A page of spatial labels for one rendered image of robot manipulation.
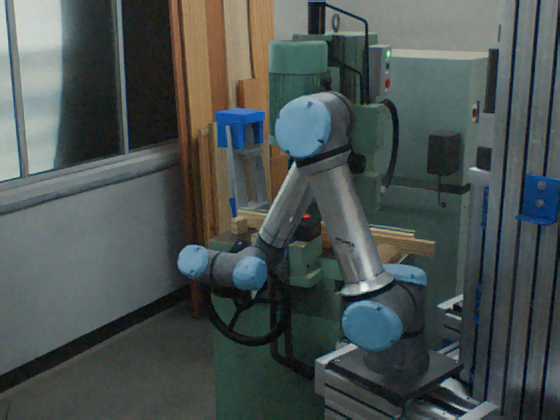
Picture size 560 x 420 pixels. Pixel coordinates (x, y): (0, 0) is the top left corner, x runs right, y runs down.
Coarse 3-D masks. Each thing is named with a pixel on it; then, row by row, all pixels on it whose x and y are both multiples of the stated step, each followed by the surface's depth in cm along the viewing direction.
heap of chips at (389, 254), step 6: (378, 246) 215; (384, 246) 214; (390, 246) 215; (378, 252) 211; (384, 252) 211; (390, 252) 212; (396, 252) 214; (384, 258) 209; (390, 258) 210; (396, 258) 213
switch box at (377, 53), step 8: (376, 48) 238; (384, 48) 239; (376, 56) 239; (384, 56) 240; (376, 64) 239; (384, 64) 241; (376, 72) 240; (384, 72) 242; (376, 80) 241; (384, 80) 243; (376, 88) 241; (384, 88) 244
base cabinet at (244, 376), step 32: (224, 320) 237; (256, 320) 232; (320, 320) 221; (224, 352) 240; (256, 352) 234; (320, 352) 224; (224, 384) 244; (256, 384) 238; (288, 384) 232; (224, 416) 247; (256, 416) 240; (288, 416) 235; (320, 416) 229
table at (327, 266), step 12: (252, 228) 244; (216, 240) 232; (228, 240) 232; (324, 252) 221; (324, 264) 216; (336, 264) 214; (408, 264) 220; (312, 276) 210; (324, 276) 217; (336, 276) 215
